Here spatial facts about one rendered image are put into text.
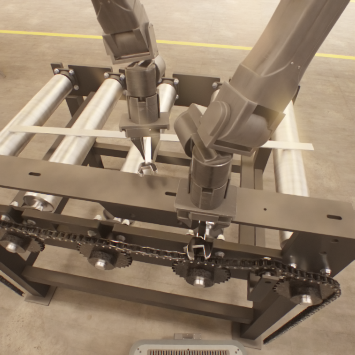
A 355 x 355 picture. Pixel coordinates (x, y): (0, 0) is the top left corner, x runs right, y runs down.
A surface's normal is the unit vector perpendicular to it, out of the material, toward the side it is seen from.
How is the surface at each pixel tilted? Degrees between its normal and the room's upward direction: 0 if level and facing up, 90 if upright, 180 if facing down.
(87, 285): 0
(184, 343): 45
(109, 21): 111
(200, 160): 0
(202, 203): 90
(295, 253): 90
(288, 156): 20
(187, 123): 27
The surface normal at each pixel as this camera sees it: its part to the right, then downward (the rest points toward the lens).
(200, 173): -0.63, 0.59
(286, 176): -0.58, -0.61
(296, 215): 0.00, -0.65
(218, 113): -0.85, -0.11
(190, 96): -0.18, 0.74
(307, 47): 0.34, 0.64
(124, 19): -0.04, 0.94
